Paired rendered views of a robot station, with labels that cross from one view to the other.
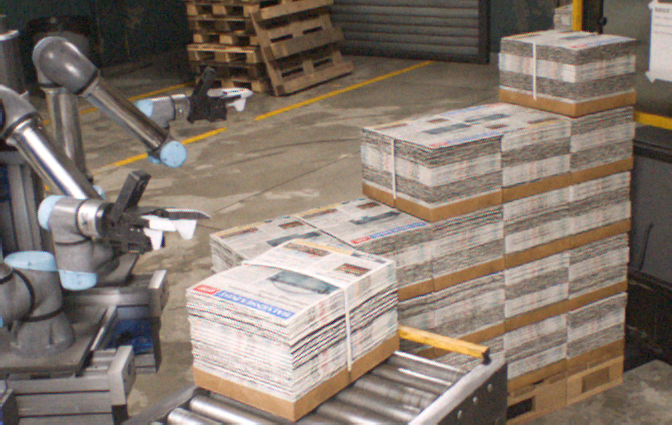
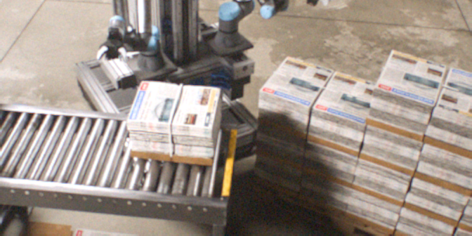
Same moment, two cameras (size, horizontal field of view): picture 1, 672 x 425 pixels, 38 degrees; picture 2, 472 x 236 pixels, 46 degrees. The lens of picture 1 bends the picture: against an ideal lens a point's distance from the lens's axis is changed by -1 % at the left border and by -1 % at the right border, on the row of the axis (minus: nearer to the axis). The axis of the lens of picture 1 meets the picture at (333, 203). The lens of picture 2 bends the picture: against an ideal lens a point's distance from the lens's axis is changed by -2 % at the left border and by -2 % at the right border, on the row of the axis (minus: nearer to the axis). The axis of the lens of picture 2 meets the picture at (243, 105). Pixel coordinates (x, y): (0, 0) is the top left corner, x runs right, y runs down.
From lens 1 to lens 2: 2.16 m
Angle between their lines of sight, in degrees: 52
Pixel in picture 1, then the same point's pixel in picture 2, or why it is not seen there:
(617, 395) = not seen: outside the picture
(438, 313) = (358, 170)
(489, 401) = (205, 214)
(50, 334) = (144, 62)
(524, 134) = (451, 114)
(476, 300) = (385, 179)
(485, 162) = (416, 114)
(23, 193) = not seen: outside the picture
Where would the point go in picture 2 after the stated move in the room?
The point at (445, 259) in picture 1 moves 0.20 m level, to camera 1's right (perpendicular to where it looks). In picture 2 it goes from (371, 147) to (399, 171)
